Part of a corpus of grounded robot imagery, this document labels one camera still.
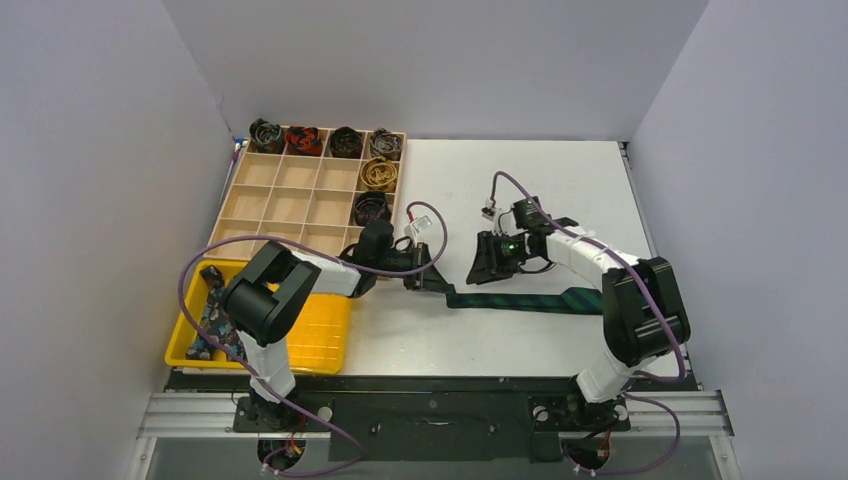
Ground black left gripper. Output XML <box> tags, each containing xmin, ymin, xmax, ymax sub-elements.
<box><xmin>374</xmin><ymin>243</ymin><xmax>452</xmax><ymax>294</ymax></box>

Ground green navy striped tie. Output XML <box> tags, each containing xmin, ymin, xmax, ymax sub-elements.
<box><xmin>445</xmin><ymin>287</ymin><xmax>603</xmax><ymax>315</ymax></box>

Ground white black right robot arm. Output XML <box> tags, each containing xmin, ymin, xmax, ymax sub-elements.
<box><xmin>466</xmin><ymin>197</ymin><xmax>691</xmax><ymax>427</ymax></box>

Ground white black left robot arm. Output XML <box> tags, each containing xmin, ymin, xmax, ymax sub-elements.
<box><xmin>222</xmin><ymin>220</ymin><xmax>455</xmax><ymax>430</ymax></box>

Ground rolled navy floral tie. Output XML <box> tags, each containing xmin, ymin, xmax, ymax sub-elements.
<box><xmin>352</xmin><ymin>191</ymin><xmax>392</xmax><ymax>227</ymax></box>

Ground rolled yellow beetle tie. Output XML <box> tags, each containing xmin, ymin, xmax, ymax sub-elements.
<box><xmin>359</xmin><ymin>156</ymin><xmax>399</xmax><ymax>193</ymax></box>

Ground rolled grey patterned tie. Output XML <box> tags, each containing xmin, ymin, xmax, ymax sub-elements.
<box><xmin>369</xmin><ymin>128</ymin><xmax>404</xmax><ymax>161</ymax></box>

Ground wooden compartment organizer box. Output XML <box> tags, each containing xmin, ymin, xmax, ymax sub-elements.
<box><xmin>207</xmin><ymin>127</ymin><xmax>407</xmax><ymax>260</ymax></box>

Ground rolled black gold tie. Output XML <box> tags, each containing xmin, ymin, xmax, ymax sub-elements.
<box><xmin>328</xmin><ymin>126</ymin><xmax>364</xmax><ymax>159</ymax></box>

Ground rolled red black tie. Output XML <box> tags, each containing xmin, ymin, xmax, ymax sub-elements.
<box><xmin>285</xmin><ymin>126</ymin><xmax>323</xmax><ymax>156</ymax></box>

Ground floral dark tie in tray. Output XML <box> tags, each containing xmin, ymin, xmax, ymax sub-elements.
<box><xmin>185</xmin><ymin>265</ymin><xmax>245</xmax><ymax>361</ymax></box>

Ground rolled black grey tie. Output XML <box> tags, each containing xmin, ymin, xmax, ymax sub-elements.
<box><xmin>249</xmin><ymin>118</ymin><xmax>286</xmax><ymax>155</ymax></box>

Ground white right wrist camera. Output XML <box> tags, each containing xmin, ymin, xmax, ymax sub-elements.
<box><xmin>491</xmin><ymin>209</ymin><xmax>516</xmax><ymax>236</ymax></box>

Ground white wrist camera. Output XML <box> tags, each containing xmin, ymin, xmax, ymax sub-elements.
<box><xmin>404</xmin><ymin>216</ymin><xmax>432</xmax><ymax>244</ymax></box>
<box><xmin>491</xmin><ymin>209</ymin><xmax>516</xmax><ymax>236</ymax></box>

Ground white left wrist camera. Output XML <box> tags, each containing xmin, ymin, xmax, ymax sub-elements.
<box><xmin>404</xmin><ymin>216</ymin><xmax>432</xmax><ymax>244</ymax></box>

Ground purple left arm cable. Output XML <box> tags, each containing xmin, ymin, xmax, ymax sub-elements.
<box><xmin>177</xmin><ymin>200</ymin><xmax>450</xmax><ymax>478</ymax></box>

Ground aluminium black mounting rail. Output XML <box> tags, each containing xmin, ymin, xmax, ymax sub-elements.
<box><xmin>128</xmin><ymin>373</ymin><xmax>741</xmax><ymax>479</ymax></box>

